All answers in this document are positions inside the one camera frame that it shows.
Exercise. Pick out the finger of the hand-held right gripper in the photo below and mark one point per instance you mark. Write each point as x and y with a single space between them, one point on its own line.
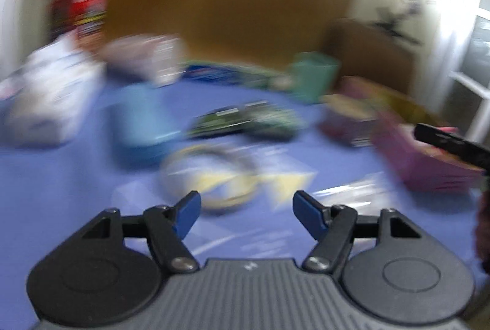
451 142

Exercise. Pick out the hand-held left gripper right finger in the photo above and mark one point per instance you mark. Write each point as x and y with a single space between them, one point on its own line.
306 211

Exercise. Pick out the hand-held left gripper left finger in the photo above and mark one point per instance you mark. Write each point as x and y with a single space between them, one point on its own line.
188 209

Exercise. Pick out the pink tin box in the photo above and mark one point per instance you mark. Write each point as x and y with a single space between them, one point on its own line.
417 157

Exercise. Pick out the blue cylinder container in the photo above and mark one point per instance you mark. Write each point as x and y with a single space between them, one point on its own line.
141 123

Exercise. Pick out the dark green packet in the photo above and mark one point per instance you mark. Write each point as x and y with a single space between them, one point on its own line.
249 121

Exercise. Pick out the blue printed tablecloth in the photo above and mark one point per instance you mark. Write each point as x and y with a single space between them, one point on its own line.
88 192

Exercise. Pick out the round can with red label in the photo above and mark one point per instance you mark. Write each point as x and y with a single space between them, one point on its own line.
350 119

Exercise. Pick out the brown chair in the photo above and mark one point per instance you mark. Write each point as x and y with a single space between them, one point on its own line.
367 54

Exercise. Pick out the green plastic cup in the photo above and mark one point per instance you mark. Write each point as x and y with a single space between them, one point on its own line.
314 79

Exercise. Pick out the toothpaste box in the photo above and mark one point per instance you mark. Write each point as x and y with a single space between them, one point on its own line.
233 75

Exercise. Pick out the stack of clear plastic cups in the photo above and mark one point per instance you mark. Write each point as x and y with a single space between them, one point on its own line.
145 58

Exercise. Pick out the white tissue pack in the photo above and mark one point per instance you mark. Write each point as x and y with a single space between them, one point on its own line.
49 92

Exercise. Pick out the red snack box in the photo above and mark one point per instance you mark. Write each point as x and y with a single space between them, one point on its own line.
82 14

